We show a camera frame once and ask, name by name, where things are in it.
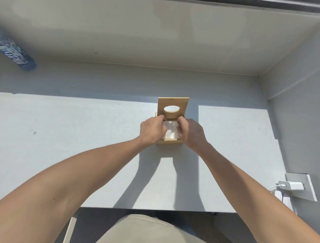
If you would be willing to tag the person's left hand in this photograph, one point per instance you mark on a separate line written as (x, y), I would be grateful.
(150, 130)

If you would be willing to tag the person's right hand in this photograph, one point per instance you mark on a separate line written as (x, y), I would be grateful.
(192, 132)

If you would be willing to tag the person's left fingers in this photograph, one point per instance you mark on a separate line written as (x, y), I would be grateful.
(162, 124)

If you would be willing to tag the person's right fingers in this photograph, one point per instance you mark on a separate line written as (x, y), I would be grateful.
(180, 126)

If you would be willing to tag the white tissue pack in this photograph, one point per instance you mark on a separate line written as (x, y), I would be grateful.
(172, 131)

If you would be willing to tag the person's left forearm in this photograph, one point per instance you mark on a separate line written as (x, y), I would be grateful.
(67, 185)

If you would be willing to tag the person's right forearm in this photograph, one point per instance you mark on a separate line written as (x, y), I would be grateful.
(252, 195)

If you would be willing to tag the wooden tissue box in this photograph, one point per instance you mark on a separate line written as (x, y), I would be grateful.
(172, 111)

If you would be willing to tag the person's beige shirt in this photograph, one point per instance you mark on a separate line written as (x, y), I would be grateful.
(150, 229)

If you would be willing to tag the white power adapter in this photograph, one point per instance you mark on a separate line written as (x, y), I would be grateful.
(291, 185)

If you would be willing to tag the blue patterned bottle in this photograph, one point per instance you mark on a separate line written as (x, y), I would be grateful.
(17, 55)

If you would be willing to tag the white wall socket plate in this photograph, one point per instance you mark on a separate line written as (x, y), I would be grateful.
(300, 186)

